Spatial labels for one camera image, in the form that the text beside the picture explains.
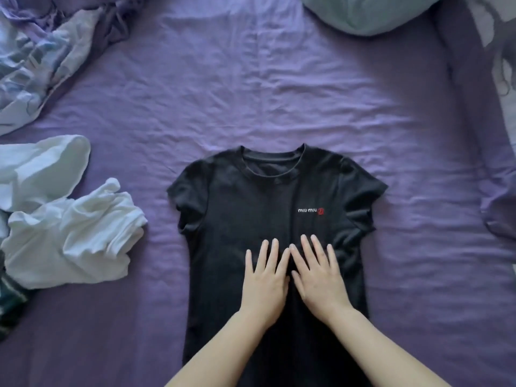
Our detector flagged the person's left hand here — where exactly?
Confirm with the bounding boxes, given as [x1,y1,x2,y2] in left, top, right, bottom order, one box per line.
[240,238,292,328]

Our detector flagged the person's right hand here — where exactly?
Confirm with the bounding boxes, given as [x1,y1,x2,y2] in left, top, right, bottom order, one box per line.
[289,234,356,325]

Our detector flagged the black short-sleeved t-shirt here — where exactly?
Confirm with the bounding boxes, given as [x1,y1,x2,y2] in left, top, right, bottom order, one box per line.
[166,144,389,387]

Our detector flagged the person's right forearm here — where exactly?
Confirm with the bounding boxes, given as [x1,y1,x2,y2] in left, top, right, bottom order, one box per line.
[322,304,453,387]

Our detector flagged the person's left forearm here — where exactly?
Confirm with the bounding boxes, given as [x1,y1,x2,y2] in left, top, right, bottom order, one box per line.
[164,309,275,387]

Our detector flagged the purple bed sheet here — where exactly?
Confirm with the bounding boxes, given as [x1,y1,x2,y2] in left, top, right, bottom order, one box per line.
[0,0,516,387]

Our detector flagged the white crumpled garment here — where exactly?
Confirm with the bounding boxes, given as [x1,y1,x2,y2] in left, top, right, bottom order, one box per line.
[1,177,148,290]
[0,135,92,215]

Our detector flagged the purple white patterned blanket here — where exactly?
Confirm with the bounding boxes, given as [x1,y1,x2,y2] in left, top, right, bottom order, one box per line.
[433,0,516,275]

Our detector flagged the dark green striped garment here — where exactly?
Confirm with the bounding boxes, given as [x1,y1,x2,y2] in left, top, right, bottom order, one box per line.
[0,252,40,343]

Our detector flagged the light green pillow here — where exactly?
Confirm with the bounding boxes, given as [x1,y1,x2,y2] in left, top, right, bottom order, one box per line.
[300,0,445,37]

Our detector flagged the blue white patterned duvet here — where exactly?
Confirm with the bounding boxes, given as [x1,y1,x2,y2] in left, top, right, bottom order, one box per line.
[0,0,144,136]

